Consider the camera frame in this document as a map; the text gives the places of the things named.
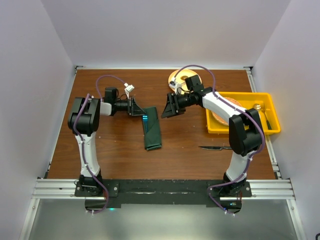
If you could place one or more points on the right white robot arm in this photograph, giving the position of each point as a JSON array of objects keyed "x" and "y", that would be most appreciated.
[{"x": 246, "y": 136}]

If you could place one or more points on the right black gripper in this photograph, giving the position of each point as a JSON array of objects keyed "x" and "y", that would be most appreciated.
[{"x": 172, "y": 107}]

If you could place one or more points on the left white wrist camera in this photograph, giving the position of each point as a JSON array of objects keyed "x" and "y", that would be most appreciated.
[{"x": 127, "y": 89}]

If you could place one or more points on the gold spoon in bin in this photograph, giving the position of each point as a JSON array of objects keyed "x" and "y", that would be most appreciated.
[{"x": 260, "y": 108}]

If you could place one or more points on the aluminium frame rail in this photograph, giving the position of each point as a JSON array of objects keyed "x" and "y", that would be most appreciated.
[{"x": 279, "y": 189}]

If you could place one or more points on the yellow round plate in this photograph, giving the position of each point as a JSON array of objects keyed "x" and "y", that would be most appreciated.
[{"x": 181, "y": 76}]

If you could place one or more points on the dark green cloth napkin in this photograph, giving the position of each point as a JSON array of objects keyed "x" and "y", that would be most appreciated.
[{"x": 153, "y": 138}]

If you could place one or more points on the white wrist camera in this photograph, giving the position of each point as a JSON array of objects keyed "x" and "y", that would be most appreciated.
[
  {"x": 127, "y": 89},
  {"x": 177, "y": 87}
]

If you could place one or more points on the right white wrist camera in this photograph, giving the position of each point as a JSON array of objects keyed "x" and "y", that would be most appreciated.
[{"x": 177, "y": 87}]

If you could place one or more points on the orange woven coaster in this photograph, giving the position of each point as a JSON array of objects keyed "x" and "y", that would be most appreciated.
[{"x": 219, "y": 118}]

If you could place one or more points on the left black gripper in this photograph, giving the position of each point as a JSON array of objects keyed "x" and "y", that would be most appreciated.
[{"x": 133, "y": 109}]

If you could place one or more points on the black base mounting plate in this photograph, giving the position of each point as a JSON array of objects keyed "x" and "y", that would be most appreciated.
[{"x": 175, "y": 192}]

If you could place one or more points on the dark handled utensil in bin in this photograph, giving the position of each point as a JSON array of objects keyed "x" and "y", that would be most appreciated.
[{"x": 267, "y": 121}]

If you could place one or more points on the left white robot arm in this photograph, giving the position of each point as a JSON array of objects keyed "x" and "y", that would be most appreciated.
[{"x": 84, "y": 120}]

